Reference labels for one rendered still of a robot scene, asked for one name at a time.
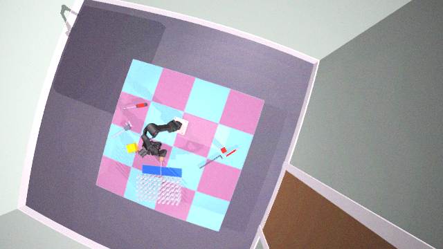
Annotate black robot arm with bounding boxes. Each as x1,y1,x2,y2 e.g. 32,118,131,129
138,119,183,157

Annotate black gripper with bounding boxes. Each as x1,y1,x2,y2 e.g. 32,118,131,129
147,146,167,158

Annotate blue flat strip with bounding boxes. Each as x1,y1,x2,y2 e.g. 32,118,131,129
142,165,182,178

